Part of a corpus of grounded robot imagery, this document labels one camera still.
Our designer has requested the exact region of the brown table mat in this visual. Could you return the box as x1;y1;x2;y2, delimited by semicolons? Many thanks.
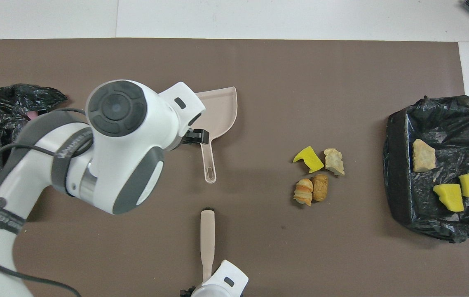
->
0;38;469;297

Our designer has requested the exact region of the brown toy bread roll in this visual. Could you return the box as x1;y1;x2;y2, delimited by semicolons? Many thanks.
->
311;173;329;202

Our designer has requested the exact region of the black bag lined bin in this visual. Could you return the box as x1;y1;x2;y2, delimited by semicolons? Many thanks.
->
383;95;469;244

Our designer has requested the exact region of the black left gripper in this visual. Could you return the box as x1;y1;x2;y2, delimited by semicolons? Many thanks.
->
179;128;211;146

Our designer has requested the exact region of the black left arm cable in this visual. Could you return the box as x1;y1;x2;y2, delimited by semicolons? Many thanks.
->
0;106;84;297

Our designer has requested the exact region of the beige hand brush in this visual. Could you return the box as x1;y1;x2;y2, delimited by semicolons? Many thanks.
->
200;207;216;285

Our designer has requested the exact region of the beige crumbly foam chunk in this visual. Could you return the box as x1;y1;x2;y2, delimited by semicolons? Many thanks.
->
412;139;436;173
324;148;345;176

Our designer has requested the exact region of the toy croissant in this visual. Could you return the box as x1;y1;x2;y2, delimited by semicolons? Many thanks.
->
293;178;314;206

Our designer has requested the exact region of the beige plastic dustpan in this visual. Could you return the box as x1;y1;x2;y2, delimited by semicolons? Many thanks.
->
193;86;238;184

